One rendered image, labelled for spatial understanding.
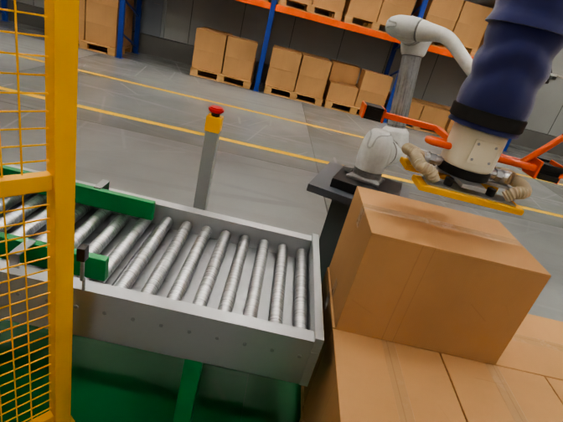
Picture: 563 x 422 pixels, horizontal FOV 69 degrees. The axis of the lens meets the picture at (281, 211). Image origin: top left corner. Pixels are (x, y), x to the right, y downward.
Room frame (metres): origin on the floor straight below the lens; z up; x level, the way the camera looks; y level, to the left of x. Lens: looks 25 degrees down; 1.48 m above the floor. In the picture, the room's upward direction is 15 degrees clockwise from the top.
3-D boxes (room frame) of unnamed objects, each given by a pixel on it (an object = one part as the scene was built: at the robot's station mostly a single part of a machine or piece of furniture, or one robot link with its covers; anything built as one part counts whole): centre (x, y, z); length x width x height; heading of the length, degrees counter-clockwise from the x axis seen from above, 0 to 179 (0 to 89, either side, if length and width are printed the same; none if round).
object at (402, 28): (2.27, -0.35, 1.55); 0.18 x 0.14 x 0.13; 54
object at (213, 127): (1.83, 0.40, 0.50); 0.07 x 0.07 x 1.00; 3
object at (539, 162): (1.38, -0.80, 1.23); 0.10 x 0.08 x 0.06; 3
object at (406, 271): (1.37, -0.58, 0.74); 0.60 x 0.40 x 0.40; 93
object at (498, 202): (1.27, -0.56, 1.12); 0.34 x 0.10 x 0.05; 93
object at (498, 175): (1.36, -0.55, 1.16); 0.34 x 0.25 x 0.06; 93
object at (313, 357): (1.36, -0.20, 0.48); 0.70 x 0.03 x 0.15; 3
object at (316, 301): (1.36, -0.20, 0.58); 0.70 x 0.03 x 0.06; 3
